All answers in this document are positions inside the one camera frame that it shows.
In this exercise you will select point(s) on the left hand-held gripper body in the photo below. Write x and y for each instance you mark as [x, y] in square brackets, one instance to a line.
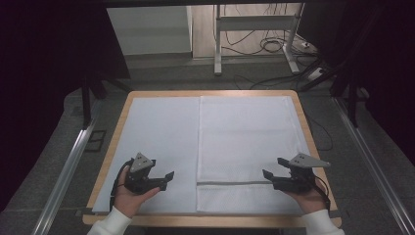
[138, 184]

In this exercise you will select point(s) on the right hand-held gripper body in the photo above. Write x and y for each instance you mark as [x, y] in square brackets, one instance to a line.
[295, 182]

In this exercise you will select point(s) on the white mesh laundry bag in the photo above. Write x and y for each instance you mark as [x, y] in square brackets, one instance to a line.
[248, 137]

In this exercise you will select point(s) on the person's left hand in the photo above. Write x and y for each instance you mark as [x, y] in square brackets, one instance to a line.
[127, 200]

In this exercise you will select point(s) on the person's right hand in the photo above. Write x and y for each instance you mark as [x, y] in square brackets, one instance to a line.
[311, 200]

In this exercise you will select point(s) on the white table mat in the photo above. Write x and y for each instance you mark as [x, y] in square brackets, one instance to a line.
[156, 137]

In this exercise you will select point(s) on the wooden-edged table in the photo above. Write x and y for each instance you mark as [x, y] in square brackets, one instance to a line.
[228, 221]

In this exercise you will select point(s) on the black metal stand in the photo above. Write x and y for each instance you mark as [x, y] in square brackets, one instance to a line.
[351, 104]
[85, 104]

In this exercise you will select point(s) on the white power strip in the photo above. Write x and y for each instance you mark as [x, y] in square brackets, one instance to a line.
[315, 73]

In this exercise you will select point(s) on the small white power adapter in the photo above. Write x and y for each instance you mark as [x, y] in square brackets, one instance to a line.
[305, 44]

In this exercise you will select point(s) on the grey cabinet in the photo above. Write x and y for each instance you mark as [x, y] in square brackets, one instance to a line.
[150, 31]

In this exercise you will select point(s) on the silver metal floor rail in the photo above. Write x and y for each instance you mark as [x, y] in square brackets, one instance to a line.
[65, 169]
[375, 163]

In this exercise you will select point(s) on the white metal desk frame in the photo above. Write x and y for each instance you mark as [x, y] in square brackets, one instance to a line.
[254, 23]

